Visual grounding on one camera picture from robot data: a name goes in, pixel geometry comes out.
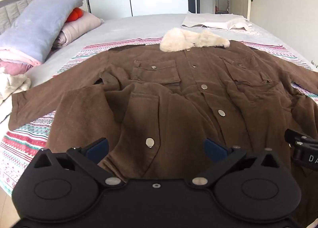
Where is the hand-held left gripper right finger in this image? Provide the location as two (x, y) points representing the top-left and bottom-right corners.
(191, 138), (282, 189)

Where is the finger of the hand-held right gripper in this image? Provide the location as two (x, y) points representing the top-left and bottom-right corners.
(284, 129), (318, 147)

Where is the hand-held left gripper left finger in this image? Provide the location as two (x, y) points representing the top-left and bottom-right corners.
(33, 138), (126, 189)

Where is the brown jacket with fur collar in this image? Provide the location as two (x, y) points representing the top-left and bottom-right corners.
(9, 27), (318, 228)

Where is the striped patterned blanket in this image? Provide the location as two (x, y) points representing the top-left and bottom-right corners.
(0, 37), (318, 197)

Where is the white fluffy cloth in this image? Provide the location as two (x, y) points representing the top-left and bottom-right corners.
(0, 67), (32, 106)

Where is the folded pink quilt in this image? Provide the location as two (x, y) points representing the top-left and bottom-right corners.
(0, 46), (43, 75)

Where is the pink pillow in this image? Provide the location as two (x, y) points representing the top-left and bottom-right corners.
(52, 10), (103, 49)

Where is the bed with grey sheet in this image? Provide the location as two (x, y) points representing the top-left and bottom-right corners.
(0, 12), (318, 195)

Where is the orange plush toy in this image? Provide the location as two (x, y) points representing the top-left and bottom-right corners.
(66, 8), (84, 23)

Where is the folded light blue blanket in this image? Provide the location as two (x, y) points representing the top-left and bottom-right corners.
(0, 0), (89, 65)

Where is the grey padded headboard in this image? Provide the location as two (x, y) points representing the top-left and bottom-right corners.
(0, 0), (46, 35)

